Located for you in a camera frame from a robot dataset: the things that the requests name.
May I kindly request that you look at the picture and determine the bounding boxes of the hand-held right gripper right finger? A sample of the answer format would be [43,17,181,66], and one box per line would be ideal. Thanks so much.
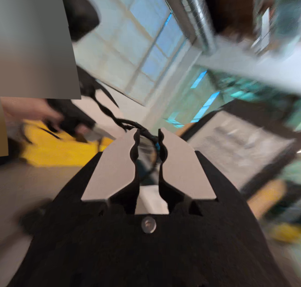
[158,128,217,201]

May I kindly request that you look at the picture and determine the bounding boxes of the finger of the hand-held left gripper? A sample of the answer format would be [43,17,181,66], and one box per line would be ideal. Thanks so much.
[83,124,116,142]

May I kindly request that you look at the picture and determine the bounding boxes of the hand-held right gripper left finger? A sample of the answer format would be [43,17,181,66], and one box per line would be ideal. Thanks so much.
[81,128,140,202]

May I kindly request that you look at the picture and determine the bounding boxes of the black braided hdmi cable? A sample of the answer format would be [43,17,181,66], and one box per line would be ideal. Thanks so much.
[92,93,161,173]

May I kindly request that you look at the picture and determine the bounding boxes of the yellow plastic bin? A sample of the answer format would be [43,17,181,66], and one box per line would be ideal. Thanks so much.
[21,120,114,167]

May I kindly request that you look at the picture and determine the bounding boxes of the person's left forearm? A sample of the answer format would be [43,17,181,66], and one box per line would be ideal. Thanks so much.
[0,98,26,128]

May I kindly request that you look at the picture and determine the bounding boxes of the instruction board with plastic cover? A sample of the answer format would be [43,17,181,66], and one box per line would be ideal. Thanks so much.
[181,99,297,199]

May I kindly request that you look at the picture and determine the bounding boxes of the large paned window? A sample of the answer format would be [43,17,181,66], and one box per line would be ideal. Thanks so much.
[73,0,195,106]

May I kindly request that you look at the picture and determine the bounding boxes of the silver round ventilation duct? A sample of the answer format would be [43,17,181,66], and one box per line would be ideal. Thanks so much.
[175,0,218,55]

